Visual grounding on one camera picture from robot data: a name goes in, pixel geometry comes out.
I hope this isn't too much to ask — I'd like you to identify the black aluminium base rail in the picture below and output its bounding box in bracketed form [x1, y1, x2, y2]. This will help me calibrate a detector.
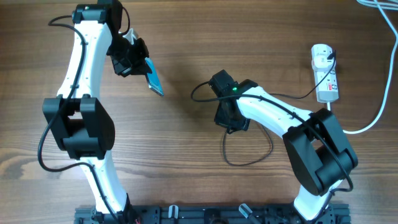
[73, 203, 351, 224]

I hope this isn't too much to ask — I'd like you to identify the white power strip cord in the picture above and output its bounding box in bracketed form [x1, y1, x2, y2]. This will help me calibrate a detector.
[326, 0, 398, 135]

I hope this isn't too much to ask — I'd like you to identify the black USB charging cable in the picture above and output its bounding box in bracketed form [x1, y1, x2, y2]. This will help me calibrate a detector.
[221, 50, 337, 167]

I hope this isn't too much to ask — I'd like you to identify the white power strip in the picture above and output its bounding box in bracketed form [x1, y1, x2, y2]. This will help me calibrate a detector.
[311, 44, 339, 103]

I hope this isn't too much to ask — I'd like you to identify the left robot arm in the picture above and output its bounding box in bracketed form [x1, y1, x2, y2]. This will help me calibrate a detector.
[42, 0, 164, 223]

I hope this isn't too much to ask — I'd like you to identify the white USB charger adapter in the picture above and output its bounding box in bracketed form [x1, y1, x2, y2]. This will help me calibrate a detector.
[312, 55, 333, 72]

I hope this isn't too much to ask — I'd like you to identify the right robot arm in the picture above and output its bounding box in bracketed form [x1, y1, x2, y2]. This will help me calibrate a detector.
[208, 70, 358, 223]

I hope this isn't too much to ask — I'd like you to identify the cyan Galaxy smartphone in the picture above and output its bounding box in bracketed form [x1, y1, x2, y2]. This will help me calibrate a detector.
[145, 57, 164, 96]

